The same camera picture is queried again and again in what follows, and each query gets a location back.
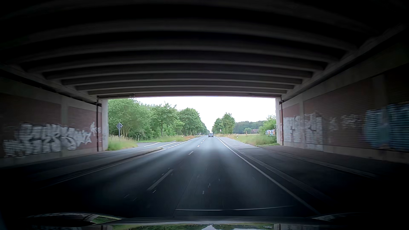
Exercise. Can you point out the row of green trees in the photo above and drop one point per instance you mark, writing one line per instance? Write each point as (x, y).
(153, 119)

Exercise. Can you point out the green bushes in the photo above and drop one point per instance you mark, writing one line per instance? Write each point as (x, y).
(267, 125)

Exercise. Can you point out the concrete bridge with graffiti walls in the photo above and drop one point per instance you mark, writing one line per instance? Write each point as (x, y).
(198, 57)

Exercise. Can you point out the distant wood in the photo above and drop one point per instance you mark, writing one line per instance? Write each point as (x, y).
(247, 126)

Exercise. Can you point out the grey paved footpath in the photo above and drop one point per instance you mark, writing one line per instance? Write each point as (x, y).
(319, 166)
(80, 164)

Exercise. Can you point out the road sign on post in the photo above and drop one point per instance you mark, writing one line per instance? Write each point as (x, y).
(119, 126)

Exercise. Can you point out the car's own bonnet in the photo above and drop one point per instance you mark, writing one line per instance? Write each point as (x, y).
(204, 223)

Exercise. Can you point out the grass verge with tall grass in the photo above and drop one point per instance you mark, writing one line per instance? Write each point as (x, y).
(254, 139)

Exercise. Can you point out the road markings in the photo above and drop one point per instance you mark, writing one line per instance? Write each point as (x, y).
(160, 179)

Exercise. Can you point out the colourful billboard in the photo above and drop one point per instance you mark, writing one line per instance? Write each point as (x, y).
(270, 132)

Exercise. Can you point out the group of green trees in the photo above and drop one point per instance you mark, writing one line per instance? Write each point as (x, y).
(225, 124)

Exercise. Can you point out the grey asphalt road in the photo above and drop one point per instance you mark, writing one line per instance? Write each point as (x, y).
(207, 172)

